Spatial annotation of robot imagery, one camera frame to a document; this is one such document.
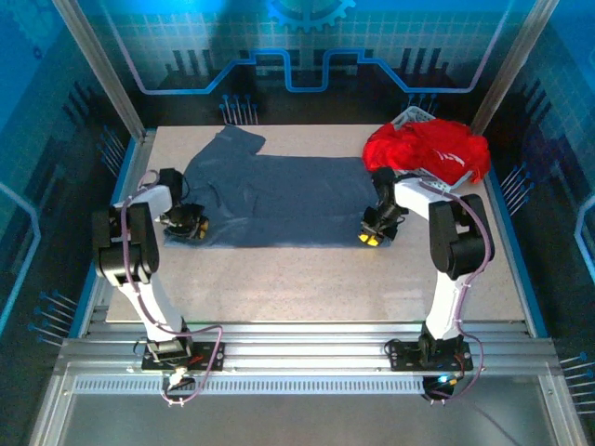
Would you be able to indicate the aluminium frame post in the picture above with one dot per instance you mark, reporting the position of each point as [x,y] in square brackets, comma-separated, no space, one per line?
[102,69]
[511,69]

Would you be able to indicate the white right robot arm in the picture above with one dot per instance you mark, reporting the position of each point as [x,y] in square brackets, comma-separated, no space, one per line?
[413,195]

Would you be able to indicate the aluminium frame rail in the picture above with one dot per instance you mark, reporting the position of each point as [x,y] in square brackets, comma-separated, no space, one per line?
[302,348]

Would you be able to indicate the black controller box with light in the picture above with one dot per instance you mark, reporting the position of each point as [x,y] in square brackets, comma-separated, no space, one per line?
[439,385]

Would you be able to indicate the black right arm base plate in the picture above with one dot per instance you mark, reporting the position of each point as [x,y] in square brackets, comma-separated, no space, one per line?
[404,355]

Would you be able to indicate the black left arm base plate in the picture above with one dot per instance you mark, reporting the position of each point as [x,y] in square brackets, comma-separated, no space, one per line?
[209,355]

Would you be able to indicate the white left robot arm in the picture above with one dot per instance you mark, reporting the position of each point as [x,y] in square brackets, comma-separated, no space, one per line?
[153,197]

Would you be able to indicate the blue t-shirt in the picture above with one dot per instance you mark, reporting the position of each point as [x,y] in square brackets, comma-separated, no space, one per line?
[288,200]

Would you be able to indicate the white plastic basket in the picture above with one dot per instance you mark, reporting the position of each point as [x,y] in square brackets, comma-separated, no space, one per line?
[441,183]

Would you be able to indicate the red t-shirt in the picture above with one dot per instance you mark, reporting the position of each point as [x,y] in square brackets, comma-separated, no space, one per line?
[418,144]

